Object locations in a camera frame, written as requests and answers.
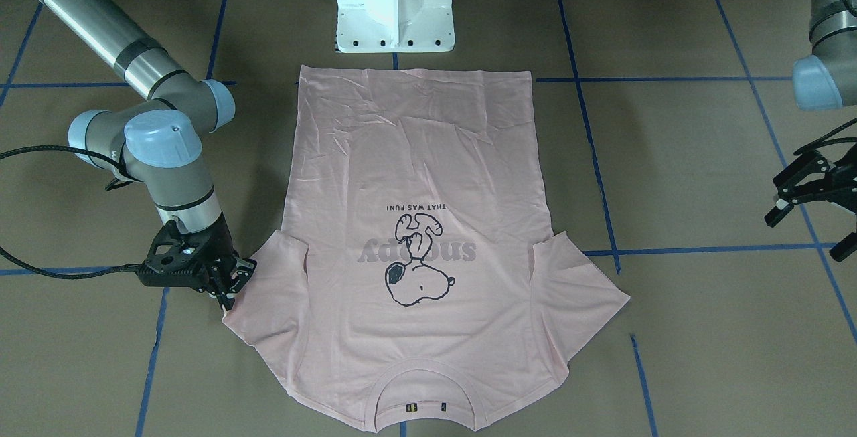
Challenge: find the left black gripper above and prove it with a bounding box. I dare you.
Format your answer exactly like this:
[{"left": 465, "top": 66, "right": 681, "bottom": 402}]
[{"left": 765, "top": 151, "right": 857, "bottom": 262}]

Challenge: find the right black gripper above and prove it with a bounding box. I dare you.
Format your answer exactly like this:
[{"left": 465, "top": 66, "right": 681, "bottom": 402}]
[{"left": 137, "top": 220, "right": 258, "bottom": 311}]

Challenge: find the pink Snoopy t-shirt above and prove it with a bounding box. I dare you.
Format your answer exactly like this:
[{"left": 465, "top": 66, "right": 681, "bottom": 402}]
[{"left": 223, "top": 66, "right": 629, "bottom": 433}]

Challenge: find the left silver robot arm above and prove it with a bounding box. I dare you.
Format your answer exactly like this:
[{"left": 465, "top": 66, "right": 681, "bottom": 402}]
[{"left": 765, "top": 0, "right": 856, "bottom": 227}]

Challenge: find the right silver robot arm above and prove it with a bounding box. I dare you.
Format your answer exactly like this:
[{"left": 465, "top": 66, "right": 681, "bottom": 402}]
[{"left": 2, "top": 0, "right": 256, "bottom": 312}]

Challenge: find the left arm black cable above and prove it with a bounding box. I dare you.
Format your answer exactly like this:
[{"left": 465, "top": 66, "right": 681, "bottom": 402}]
[{"left": 793, "top": 0, "right": 857, "bottom": 157}]

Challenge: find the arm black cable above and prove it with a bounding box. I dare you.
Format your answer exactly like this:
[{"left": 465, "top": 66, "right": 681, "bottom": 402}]
[
  {"left": 0, "top": 145, "right": 145, "bottom": 281},
  {"left": 793, "top": 0, "right": 857, "bottom": 157}
]

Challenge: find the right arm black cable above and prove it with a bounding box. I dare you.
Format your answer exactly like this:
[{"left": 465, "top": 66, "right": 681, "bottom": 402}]
[{"left": 0, "top": 145, "right": 145, "bottom": 281}]

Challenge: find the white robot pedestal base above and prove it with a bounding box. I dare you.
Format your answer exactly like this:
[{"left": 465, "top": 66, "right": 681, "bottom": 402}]
[{"left": 335, "top": 0, "right": 456, "bottom": 54}]

